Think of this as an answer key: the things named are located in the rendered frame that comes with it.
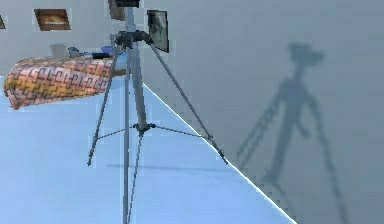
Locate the grey tripod stand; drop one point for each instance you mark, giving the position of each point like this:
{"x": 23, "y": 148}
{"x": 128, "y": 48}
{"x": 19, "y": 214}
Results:
{"x": 134, "y": 66}

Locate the small brown framed picture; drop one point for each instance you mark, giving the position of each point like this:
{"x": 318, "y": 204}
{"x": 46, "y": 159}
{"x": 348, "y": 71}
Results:
{"x": 116, "y": 11}

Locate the dark edge framed picture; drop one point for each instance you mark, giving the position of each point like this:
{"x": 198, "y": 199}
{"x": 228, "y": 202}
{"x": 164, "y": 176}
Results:
{"x": 1, "y": 22}

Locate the black flat object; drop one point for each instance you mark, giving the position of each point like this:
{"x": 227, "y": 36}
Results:
{"x": 100, "y": 55}

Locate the dark grey framed picture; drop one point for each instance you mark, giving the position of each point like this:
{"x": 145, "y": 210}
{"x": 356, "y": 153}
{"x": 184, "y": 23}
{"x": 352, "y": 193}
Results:
{"x": 158, "y": 30}

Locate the blue pillow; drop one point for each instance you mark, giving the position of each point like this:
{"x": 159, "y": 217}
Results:
{"x": 108, "y": 49}

